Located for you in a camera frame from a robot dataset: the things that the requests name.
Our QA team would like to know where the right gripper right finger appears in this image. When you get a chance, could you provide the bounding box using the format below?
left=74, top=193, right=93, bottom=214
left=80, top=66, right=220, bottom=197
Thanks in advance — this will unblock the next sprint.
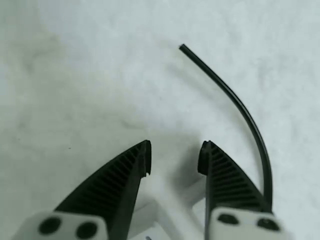
left=197, top=140, right=294, bottom=240

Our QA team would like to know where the white power strip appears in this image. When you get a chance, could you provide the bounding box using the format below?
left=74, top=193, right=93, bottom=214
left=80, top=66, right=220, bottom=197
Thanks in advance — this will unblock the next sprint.
left=132, top=176, right=207, bottom=240

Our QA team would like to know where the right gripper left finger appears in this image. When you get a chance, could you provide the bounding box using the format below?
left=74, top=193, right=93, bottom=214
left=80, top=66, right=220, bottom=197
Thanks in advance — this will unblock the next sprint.
left=14, top=139, right=153, bottom=240

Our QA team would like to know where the black cable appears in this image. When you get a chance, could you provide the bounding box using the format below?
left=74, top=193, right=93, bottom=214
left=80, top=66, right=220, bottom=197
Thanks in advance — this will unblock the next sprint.
left=178, top=43, right=273, bottom=213

